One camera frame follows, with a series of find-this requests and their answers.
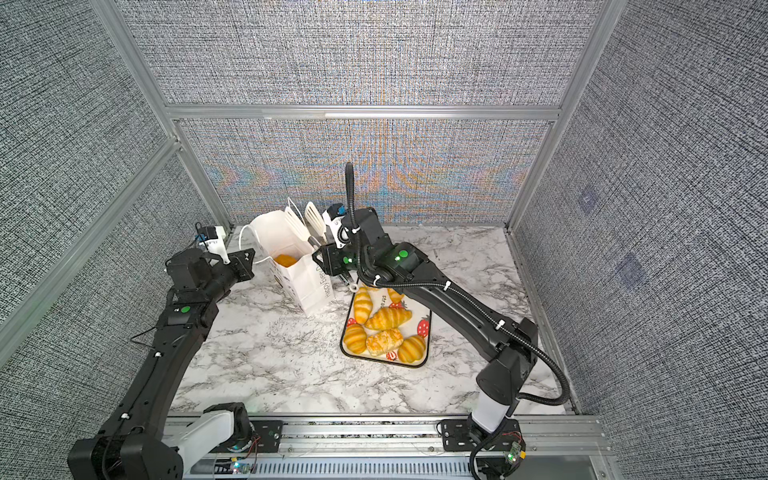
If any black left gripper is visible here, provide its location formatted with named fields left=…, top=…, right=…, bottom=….
left=204, top=247, right=255, bottom=304

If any white printed paper bag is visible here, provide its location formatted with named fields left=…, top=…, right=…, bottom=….
left=238, top=199, right=334, bottom=315

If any striped fake croissant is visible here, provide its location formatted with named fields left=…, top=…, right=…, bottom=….
left=387, top=288, right=404, bottom=305
left=351, top=286, right=373, bottom=324

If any long braided fake bread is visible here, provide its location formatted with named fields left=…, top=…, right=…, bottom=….
left=273, top=254, right=298, bottom=268

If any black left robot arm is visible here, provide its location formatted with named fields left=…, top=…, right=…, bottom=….
left=67, top=248, right=255, bottom=479

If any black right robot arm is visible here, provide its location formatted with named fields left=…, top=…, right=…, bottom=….
left=284, top=203, right=551, bottom=433

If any fake croissant lower left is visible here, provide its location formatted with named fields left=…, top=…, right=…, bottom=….
left=343, top=323, right=367, bottom=355

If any fake croissant centre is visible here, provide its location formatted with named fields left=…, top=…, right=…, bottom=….
left=364, top=307, right=413, bottom=331

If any sugared fake pastry bottom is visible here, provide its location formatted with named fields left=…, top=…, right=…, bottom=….
left=367, top=328, right=404, bottom=356

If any fake croissant lower right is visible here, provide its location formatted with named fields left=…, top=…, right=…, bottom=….
left=397, top=335, right=427, bottom=365

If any white strawberry tray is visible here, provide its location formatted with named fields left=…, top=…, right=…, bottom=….
left=339, top=284, right=432, bottom=369

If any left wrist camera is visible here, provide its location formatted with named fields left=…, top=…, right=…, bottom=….
left=192, top=222, right=230, bottom=264

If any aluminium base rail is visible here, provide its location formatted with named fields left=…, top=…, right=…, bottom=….
left=185, top=413, right=622, bottom=479

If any black corrugated cable hose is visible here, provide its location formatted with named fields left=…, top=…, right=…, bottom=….
left=344, top=161, right=571, bottom=480

